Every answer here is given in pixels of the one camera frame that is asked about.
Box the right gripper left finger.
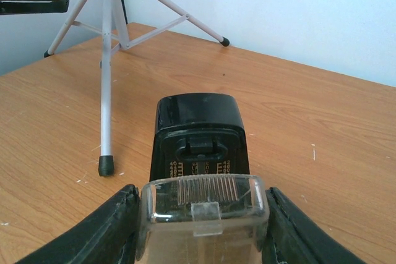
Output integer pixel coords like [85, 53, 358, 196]
[18, 184, 139, 263]

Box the clear plastic metronome cover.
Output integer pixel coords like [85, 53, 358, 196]
[135, 174, 270, 264]

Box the white music stand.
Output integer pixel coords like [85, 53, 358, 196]
[45, 0, 230, 177]

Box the black metronome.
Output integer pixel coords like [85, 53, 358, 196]
[149, 93, 250, 181]

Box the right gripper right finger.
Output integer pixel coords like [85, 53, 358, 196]
[262, 187, 364, 264]

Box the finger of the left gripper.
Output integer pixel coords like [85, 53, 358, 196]
[1, 0, 69, 15]

